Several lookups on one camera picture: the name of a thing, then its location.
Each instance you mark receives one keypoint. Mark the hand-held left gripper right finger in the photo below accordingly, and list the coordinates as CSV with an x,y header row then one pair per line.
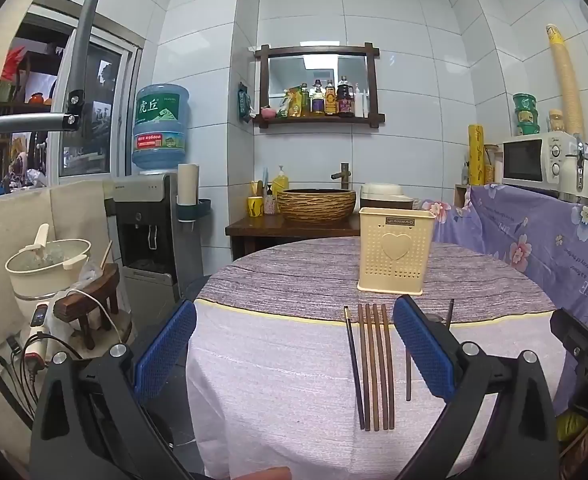
x,y
421,345

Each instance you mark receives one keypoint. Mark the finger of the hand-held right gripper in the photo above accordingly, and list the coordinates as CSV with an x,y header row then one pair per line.
x,y
574,335

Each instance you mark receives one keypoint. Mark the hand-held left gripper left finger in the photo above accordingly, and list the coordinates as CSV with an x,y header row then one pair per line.
x,y
166,350

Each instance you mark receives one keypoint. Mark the dark blue chopstick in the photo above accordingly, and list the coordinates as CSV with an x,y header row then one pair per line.
x,y
354,370

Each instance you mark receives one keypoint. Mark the cream plastic utensil holder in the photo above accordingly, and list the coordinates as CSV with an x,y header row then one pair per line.
x,y
394,260

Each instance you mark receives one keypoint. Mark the grey metal utensil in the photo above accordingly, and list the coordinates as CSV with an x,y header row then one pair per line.
x,y
408,375

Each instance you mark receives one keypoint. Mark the round dark stool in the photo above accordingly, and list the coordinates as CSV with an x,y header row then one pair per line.
x,y
194,289

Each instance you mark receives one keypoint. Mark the small wooden stool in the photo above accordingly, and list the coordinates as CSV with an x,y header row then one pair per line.
x,y
86,292

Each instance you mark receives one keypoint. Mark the purple floral cloth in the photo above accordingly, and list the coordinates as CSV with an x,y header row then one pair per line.
x,y
524,240

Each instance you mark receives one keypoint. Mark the white table cloth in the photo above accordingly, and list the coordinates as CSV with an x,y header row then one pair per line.
x,y
274,385

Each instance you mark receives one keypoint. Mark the white handheld device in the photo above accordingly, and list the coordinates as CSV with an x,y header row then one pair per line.
x,y
36,330

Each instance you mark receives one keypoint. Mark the grey water dispenser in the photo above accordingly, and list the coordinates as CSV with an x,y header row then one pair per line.
x,y
139,220

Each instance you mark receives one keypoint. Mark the teal cup holder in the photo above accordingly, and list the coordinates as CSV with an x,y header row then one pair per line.
x,y
196,212

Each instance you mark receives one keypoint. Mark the cream electric pot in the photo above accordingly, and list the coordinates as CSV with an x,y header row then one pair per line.
x,y
44,280

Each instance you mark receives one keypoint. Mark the dark wooden vanity table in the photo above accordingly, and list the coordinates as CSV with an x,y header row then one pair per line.
x,y
254,232

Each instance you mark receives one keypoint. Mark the cream and brown rice cooker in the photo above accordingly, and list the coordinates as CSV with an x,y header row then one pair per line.
x,y
384,195

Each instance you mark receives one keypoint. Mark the wooden crate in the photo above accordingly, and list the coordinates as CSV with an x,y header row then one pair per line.
x,y
460,195

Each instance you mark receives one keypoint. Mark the white kettle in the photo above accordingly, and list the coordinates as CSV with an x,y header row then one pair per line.
x,y
570,177

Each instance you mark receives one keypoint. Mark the yellow mug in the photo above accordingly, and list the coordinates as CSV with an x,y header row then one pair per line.
x,y
255,207

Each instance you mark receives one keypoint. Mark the white paper cup stack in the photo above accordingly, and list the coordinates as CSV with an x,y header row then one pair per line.
x,y
188,182

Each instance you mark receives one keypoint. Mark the woven pattern wash basin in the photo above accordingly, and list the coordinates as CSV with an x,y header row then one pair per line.
x,y
316,207

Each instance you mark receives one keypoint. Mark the pink pump bottle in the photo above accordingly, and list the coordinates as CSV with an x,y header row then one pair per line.
x,y
270,202

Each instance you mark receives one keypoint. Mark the white microwave oven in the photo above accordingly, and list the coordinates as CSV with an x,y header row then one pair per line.
x,y
524,160

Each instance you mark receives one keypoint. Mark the bamboo style faucet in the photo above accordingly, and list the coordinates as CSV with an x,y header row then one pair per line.
x,y
343,175

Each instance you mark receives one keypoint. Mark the blue toothbrush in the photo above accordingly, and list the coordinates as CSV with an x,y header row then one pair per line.
x,y
266,180

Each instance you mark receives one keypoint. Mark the yellow wrapped roll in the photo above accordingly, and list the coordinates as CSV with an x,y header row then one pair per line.
x,y
476,155

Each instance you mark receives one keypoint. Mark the yellow soap pump bottle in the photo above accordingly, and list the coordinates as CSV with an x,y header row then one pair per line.
x,y
280,182

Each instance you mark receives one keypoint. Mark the yellow jar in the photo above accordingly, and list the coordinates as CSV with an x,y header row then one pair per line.
x,y
556,121

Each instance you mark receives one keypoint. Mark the blue water bottle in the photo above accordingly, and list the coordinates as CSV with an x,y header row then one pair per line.
x,y
161,125

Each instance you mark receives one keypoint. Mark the window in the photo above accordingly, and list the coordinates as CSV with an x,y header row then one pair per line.
x,y
126,110

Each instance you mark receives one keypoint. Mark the wooden framed mirror shelf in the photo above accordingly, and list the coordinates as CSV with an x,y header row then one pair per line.
x,y
319,121

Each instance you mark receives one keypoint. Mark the white squeeze bottle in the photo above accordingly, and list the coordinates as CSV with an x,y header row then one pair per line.
x,y
360,104

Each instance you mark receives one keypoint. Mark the tall paper cup stack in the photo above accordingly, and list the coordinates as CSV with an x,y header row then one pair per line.
x,y
566,80

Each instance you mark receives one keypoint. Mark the pink cup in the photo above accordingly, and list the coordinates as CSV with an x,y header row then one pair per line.
x,y
267,112

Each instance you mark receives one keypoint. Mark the dark soy sauce bottle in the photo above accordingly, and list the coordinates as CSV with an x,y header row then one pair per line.
x,y
345,97

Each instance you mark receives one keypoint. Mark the green hanging packet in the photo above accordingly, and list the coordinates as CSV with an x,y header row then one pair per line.
x,y
244,102

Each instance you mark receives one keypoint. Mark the orange label bottle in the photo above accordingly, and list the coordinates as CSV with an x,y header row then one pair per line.
x,y
330,100

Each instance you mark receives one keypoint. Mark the purple label bottle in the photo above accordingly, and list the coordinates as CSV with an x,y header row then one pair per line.
x,y
318,100

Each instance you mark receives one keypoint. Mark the green capped oil bottle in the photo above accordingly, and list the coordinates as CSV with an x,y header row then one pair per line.
x,y
304,102

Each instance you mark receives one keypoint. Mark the yellow seasoning packet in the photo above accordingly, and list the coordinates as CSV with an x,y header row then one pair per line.
x,y
289,104

